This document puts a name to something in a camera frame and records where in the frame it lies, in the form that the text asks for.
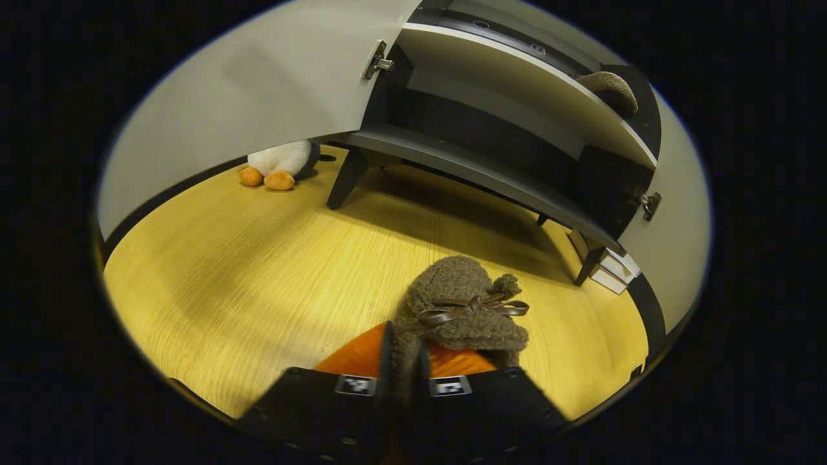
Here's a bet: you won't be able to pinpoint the brown fuzzy shoe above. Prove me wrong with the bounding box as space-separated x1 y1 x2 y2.
577 71 639 118
391 255 530 401

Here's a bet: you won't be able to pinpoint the black backdrop cloth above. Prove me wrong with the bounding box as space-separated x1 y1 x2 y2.
627 274 667 372

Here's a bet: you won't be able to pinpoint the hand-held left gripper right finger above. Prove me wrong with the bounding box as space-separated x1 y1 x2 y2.
413 342 569 462

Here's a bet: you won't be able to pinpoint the small white printed box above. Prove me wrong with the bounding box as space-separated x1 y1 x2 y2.
569 229 642 295

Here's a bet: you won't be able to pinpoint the white shoe cabinet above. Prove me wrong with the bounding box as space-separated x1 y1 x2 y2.
310 0 663 288

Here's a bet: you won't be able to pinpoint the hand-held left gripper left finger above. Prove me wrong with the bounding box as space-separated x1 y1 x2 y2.
239 321 395 465

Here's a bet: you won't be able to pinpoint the white plush toy orange feet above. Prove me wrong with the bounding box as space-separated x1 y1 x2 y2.
239 140 322 191

